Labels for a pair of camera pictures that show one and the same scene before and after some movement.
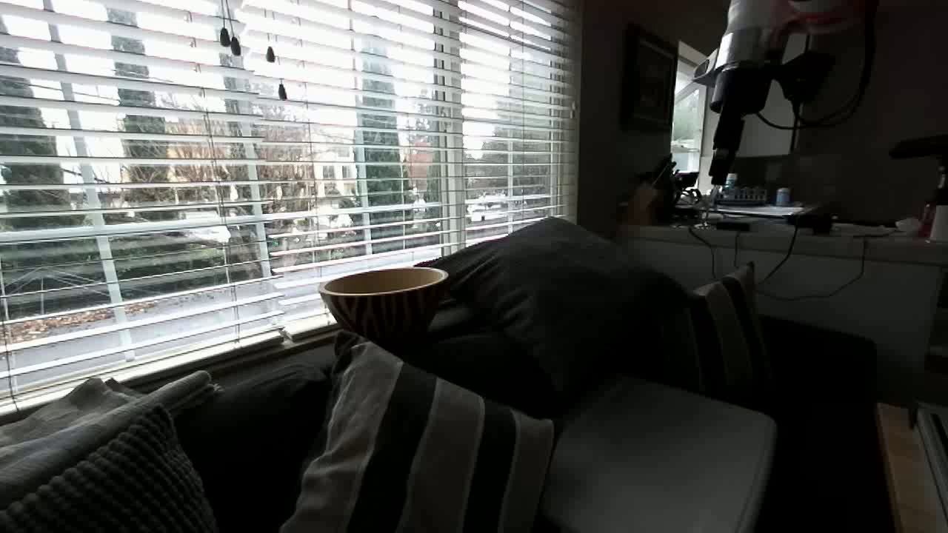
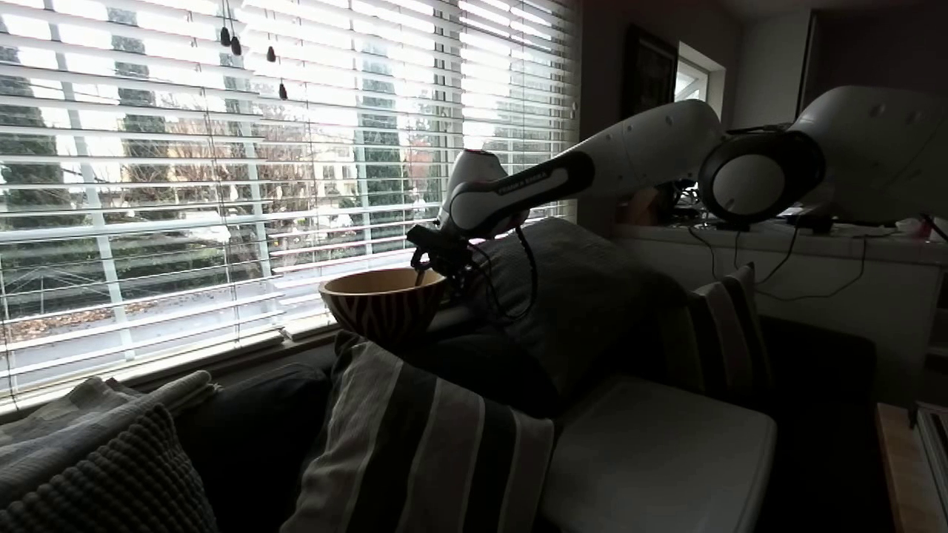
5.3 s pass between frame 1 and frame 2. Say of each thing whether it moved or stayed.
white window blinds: stayed
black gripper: moved
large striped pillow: stayed
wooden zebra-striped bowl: stayed
